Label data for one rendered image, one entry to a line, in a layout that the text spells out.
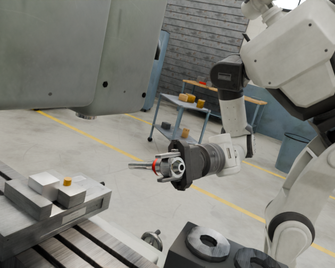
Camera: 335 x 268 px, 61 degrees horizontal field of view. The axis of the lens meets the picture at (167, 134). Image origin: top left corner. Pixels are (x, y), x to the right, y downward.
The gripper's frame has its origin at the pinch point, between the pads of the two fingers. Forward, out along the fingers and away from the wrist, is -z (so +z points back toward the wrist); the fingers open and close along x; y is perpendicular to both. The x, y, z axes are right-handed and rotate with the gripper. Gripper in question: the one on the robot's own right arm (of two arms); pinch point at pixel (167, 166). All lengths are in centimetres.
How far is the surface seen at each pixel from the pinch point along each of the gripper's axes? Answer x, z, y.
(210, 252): 14.6, -5.9, -15.5
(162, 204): 65, 148, 164
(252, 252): 16.6, 2.7, -19.2
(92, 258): 21.8, -12.2, 16.8
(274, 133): 14, 690, 292
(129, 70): -21.0, -12.1, -3.6
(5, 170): 1, -18, 63
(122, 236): 25.1, 6.4, 30.7
